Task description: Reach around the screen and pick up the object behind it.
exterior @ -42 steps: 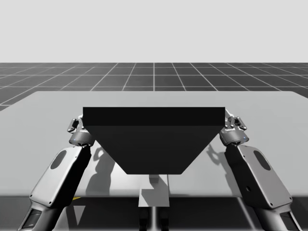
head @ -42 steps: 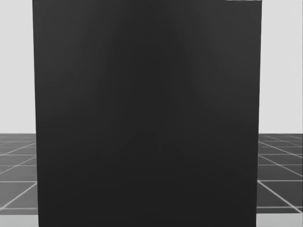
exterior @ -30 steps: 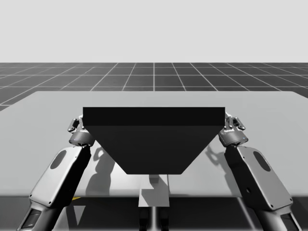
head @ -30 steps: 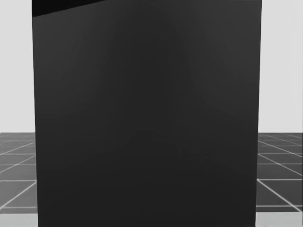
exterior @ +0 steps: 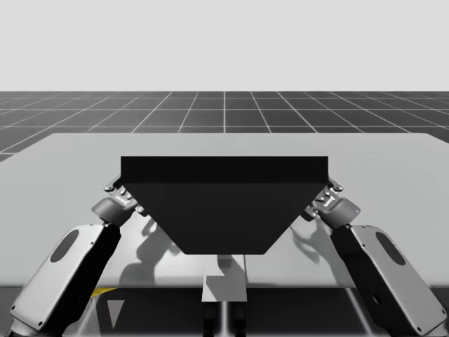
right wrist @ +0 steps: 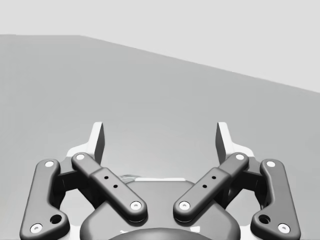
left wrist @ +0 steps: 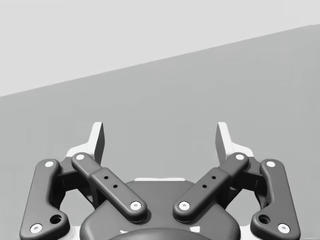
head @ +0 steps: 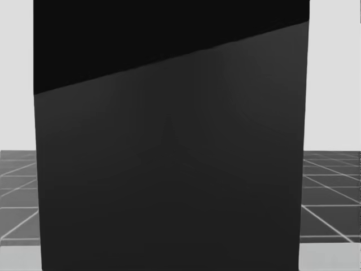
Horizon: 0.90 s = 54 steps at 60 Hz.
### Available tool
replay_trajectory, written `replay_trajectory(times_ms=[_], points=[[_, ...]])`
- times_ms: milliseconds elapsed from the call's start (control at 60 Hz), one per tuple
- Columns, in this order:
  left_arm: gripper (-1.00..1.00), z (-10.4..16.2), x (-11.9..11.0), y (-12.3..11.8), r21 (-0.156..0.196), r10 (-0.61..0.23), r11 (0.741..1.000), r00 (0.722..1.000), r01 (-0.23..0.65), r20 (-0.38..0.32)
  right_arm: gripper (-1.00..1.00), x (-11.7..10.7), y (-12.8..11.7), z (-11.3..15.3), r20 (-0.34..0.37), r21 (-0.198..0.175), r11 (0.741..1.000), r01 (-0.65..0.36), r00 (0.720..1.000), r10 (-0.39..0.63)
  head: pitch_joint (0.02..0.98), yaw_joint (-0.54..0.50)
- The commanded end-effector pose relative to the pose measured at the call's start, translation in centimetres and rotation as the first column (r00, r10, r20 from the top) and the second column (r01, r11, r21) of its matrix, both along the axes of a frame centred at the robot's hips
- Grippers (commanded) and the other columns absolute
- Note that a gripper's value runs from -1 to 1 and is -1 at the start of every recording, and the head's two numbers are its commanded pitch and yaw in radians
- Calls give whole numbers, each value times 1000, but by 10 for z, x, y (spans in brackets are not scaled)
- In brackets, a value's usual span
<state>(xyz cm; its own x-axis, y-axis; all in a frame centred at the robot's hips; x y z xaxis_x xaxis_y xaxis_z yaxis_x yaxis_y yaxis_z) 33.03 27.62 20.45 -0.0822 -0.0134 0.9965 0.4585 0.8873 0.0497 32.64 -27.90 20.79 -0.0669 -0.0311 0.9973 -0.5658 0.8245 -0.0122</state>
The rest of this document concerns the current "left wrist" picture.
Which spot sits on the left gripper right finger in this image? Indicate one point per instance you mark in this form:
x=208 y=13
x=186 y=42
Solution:
x=215 y=178

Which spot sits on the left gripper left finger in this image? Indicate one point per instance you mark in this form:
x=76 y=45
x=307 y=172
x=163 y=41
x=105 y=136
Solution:
x=105 y=180

